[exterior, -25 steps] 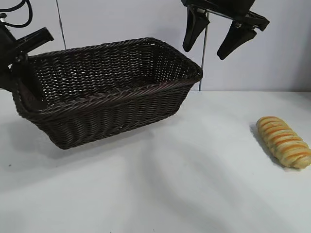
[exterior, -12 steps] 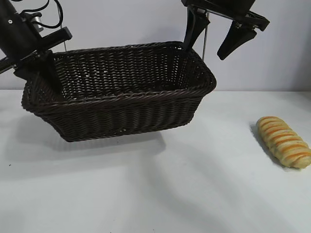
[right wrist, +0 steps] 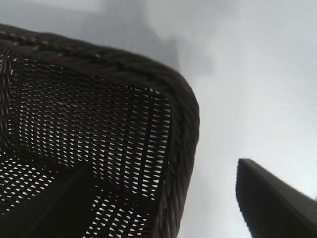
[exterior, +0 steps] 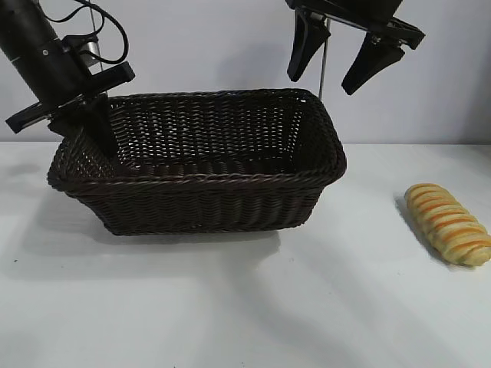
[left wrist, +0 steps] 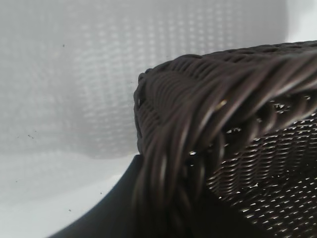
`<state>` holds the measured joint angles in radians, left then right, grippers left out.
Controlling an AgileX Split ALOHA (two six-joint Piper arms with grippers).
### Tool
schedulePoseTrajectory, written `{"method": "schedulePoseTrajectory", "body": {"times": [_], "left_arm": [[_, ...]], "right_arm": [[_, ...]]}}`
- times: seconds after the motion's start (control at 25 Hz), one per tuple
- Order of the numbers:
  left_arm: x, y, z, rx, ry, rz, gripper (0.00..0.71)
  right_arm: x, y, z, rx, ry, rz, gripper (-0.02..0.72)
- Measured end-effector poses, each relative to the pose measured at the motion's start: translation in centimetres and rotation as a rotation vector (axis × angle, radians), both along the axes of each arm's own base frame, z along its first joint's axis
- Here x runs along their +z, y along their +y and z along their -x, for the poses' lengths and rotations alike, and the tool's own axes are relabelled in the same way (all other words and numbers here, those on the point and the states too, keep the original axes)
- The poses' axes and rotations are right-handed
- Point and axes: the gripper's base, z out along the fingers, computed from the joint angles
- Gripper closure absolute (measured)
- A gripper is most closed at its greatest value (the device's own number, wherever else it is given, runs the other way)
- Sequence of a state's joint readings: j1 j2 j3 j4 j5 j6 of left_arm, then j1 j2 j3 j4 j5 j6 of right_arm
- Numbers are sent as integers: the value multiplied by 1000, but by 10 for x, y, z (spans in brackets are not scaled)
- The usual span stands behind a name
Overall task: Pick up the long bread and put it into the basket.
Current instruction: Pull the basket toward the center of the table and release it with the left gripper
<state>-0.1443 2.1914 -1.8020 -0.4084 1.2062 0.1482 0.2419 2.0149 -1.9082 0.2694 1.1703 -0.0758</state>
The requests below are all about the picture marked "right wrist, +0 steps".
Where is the dark brown wicker basket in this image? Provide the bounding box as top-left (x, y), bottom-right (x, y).
top-left (0, 23), bottom-right (200, 238)

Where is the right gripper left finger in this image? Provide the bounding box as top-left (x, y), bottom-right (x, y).
top-left (19, 162), bottom-right (100, 238)

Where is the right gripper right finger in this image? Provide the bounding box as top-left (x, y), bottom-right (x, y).
top-left (236, 158), bottom-right (317, 238)

